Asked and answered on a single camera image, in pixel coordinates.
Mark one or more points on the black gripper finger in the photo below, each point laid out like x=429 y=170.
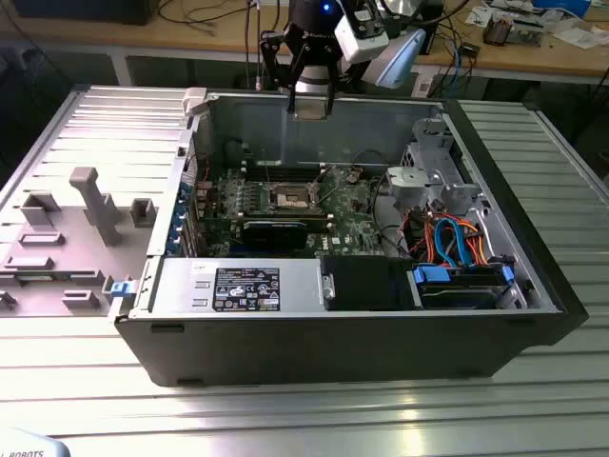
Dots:
x=332 y=66
x=269 y=52

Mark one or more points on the silver CPU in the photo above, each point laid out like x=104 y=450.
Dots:
x=310 y=113

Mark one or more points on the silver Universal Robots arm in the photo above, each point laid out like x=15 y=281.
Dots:
x=311 y=85

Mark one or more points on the black RAM slot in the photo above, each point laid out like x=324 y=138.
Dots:
x=280 y=175
x=280 y=166
x=285 y=215
x=319 y=221

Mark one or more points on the copper CPU cooler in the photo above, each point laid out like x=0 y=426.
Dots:
x=497 y=31

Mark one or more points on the wooden desk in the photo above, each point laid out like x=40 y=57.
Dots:
x=190 y=33

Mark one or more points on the grey plastic corner block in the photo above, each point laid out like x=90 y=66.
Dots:
x=195 y=102

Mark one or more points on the white label sheet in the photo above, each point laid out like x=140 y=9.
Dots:
x=423 y=85

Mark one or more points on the black tower box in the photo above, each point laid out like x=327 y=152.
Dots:
x=432 y=40

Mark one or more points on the round coin cell battery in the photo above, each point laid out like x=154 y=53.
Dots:
x=353 y=177

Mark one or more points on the small black device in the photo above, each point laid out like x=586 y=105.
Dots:
x=469 y=48

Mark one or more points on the silver metal disk bay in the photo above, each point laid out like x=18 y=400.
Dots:
x=414 y=181

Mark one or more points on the white paper sheet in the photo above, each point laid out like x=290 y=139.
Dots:
x=478 y=16

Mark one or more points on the green motherboard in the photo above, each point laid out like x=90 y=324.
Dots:
x=352 y=224

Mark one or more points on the black graphics card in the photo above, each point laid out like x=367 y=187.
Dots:
x=273 y=235

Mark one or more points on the grey metal device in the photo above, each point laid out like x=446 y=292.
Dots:
x=528 y=33

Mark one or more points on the black plastic shroud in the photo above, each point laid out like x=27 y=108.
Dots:
x=366 y=283

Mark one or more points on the blue box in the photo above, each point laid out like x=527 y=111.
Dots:
x=561 y=5

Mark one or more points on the white papers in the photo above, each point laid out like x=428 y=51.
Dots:
x=578 y=38

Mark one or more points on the silver power supply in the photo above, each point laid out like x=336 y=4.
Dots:
x=181 y=285

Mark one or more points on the hard disk in blue carrier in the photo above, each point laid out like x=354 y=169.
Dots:
x=452 y=296

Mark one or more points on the grey parts rack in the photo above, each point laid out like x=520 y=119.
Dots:
x=71 y=247

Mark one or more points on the blue plastic clip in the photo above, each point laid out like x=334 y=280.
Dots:
x=121 y=289

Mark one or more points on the black open PC case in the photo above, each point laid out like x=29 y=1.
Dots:
x=333 y=347

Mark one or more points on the green RAM stick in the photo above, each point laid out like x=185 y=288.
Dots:
x=33 y=277

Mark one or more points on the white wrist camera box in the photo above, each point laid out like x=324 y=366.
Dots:
x=361 y=43

